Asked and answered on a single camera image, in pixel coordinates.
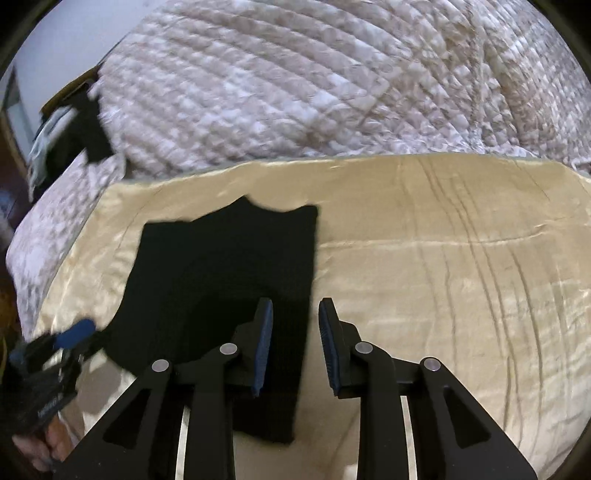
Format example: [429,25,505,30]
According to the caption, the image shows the dark cloth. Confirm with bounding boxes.
[46,90,114,169]

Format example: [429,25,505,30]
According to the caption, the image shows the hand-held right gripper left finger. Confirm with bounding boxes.
[53,298,274,480]

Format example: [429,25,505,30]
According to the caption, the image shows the pale blue white cloth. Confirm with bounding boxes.
[28,108,77,185]

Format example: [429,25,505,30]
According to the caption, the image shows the quilted floral bedspread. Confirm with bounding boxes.
[7,0,591,342]

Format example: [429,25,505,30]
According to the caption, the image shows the black pants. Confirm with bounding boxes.
[104,195,319,446]

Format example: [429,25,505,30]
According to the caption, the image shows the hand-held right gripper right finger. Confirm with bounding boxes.
[318,298,539,480]

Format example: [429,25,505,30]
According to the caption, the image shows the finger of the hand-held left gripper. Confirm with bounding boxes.
[28,318,98,358]
[7,346,35,370]

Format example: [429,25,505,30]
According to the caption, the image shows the cream satin blanket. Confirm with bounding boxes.
[21,154,591,480]

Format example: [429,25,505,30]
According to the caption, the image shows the person's left hand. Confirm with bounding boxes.
[11,410,75,474]

